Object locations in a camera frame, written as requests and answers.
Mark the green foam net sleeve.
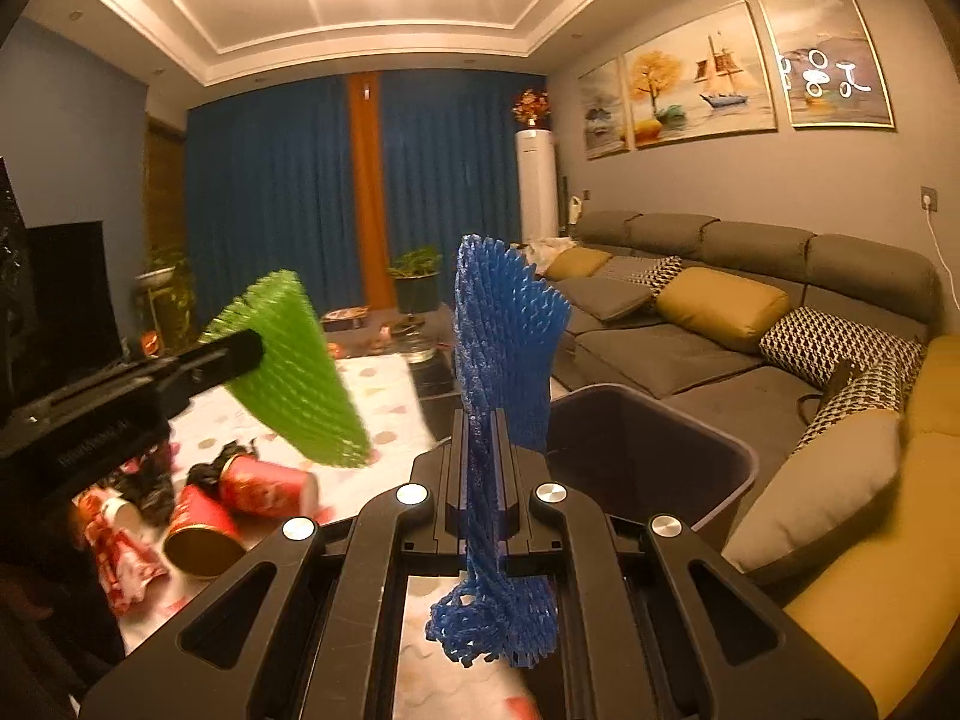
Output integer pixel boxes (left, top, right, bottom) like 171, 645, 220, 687
200, 270, 371, 468

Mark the plant on wooden stand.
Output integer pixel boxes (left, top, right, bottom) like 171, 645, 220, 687
135, 245, 199, 355

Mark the mustard cushion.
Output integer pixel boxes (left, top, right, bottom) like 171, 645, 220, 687
656, 266, 791, 355
544, 245, 612, 281

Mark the sailboat tree painting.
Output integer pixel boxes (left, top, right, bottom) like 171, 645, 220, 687
622, 0, 776, 149

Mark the white standing air conditioner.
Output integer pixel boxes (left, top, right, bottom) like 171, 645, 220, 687
516, 128, 560, 242

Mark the red flower decoration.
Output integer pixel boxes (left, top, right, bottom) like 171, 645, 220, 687
511, 88, 551, 130

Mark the red paper cup gold rim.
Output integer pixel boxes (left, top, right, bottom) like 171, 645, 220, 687
163, 484, 245, 578

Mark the black white patterned cushion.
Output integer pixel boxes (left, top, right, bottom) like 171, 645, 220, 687
594, 255, 683, 298

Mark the small black plastic bag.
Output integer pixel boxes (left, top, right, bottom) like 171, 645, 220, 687
185, 440, 259, 499

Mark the potted green plant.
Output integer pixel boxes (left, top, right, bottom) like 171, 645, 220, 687
389, 245, 443, 314

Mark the grey sectional sofa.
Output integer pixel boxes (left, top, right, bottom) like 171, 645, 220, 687
544, 211, 958, 718

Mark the landscape painting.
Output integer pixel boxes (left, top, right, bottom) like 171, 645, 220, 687
758, 0, 895, 130
578, 59, 630, 161

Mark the mustard cushion near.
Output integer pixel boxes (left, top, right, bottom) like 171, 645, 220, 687
656, 266, 791, 355

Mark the mustard cushion far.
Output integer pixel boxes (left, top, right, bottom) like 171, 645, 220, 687
544, 245, 612, 281

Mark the blue foam net sleeve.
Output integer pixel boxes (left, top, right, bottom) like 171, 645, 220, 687
425, 234, 571, 668

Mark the orange curtain strip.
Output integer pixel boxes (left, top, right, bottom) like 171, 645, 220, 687
347, 71, 395, 309

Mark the grey cushion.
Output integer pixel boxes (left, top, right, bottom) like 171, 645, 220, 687
556, 277, 652, 323

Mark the right landscape painting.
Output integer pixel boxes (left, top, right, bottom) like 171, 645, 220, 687
758, 0, 895, 130

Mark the left landscape painting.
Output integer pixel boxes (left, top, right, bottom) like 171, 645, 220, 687
578, 59, 630, 161

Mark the black flat television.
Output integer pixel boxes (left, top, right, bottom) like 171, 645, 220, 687
2, 176, 122, 413

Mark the beige cushion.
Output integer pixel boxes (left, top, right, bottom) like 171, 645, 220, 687
722, 410, 901, 585

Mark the grey trash bin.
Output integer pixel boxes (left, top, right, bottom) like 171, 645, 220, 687
545, 383, 758, 551

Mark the red white plastic wrapper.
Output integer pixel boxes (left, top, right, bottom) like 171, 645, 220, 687
76, 489, 169, 617

